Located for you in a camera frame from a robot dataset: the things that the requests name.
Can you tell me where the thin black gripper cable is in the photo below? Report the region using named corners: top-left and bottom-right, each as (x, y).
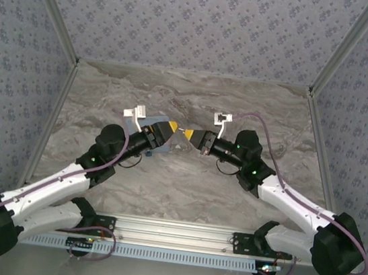
top-left (214, 157), bottom-right (242, 179)
top-left (114, 151), bottom-right (146, 173)

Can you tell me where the thin black right gripper cable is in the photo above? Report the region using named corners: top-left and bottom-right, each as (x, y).
top-left (214, 157), bottom-right (242, 179)

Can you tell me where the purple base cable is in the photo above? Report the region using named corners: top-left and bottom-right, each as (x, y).
top-left (52, 221), bottom-right (119, 265)
top-left (258, 251), bottom-right (299, 275)

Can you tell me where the black right controller board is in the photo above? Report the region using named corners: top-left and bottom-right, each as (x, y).
top-left (253, 260), bottom-right (279, 275)

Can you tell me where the aluminium mounting rail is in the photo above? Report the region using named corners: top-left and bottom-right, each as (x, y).
top-left (54, 205), bottom-right (301, 264)

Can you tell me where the aluminium table edge rail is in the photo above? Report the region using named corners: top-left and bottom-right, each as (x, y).
top-left (19, 56), bottom-right (80, 203)
top-left (292, 92), bottom-right (359, 215)

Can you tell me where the aluminium frame post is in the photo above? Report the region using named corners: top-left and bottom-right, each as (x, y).
top-left (307, 0), bottom-right (368, 106)
top-left (13, 0), bottom-right (88, 67)

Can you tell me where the white slotted cable duct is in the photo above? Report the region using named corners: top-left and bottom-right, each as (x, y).
top-left (20, 229), bottom-right (277, 275)

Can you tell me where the black left controller board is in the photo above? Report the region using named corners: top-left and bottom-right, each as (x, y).
top-left (64, 235), bottom-right (96, 259)

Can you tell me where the light blue plastic bag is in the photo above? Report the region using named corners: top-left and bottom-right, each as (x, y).
top-left (134, 112), bottom-right (194, 157)

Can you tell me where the thin black left gripper cable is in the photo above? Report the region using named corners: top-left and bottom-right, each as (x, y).
top-left (114, 151), bottom-right (146, 173)

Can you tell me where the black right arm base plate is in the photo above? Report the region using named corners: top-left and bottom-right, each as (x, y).
top-left (230, 231), bottom-right (295, 262)

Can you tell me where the black controller board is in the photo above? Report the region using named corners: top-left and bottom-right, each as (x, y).
top-left (64, 235), bottom-right (96, 259)
top-left (253, 260), bottom-right (279, 275)

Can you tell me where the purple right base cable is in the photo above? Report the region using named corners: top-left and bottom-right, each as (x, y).
top-left (258, 251), bottom-right (299, 275)

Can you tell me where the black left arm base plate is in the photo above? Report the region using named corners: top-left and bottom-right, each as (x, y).
top-left (88, 212), bottom-right (117, 239)

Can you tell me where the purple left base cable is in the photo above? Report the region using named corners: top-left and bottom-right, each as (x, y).
top-left (52, 221), bottom-right (119, 265)

